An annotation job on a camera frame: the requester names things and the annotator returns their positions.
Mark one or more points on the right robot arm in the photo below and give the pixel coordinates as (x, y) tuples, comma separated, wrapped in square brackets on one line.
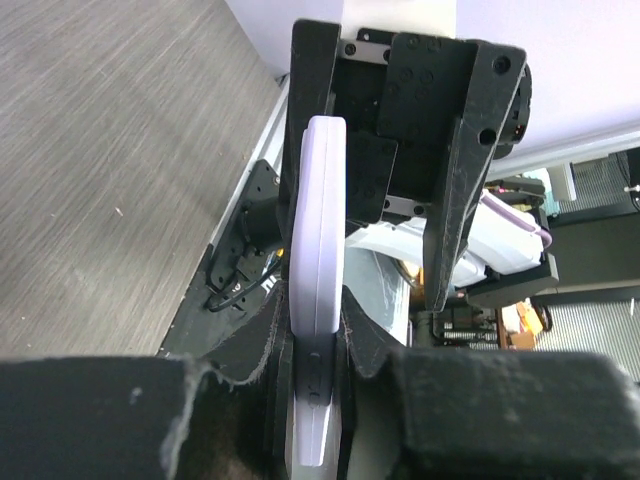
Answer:
[(506, 256)]

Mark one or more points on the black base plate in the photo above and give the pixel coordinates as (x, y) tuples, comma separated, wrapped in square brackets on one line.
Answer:
[(235, 273)]

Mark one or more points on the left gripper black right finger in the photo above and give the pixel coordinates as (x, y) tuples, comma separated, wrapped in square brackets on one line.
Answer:
[(446, 413)]

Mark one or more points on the lilac phone case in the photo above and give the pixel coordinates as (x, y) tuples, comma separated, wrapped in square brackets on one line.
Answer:
[(316, 279)]

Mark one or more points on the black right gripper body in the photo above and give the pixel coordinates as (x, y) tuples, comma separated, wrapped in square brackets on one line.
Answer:
[(397, 93)]

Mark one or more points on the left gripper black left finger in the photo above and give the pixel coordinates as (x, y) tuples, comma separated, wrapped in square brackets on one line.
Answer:
[(149, 417)]

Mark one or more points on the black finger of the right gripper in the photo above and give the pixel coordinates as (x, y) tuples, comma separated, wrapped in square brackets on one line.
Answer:
[(490, 118), (313, 53)]

